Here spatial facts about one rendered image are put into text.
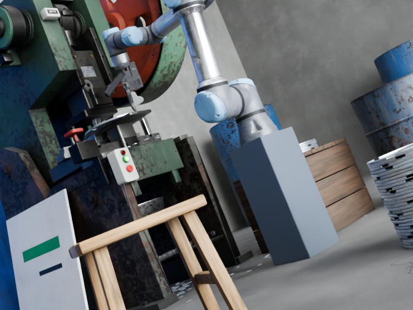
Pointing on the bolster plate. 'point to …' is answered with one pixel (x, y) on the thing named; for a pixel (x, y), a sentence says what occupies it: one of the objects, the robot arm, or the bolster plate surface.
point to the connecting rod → (66, 19)
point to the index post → (145, 126)
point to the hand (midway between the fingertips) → (134, 110)
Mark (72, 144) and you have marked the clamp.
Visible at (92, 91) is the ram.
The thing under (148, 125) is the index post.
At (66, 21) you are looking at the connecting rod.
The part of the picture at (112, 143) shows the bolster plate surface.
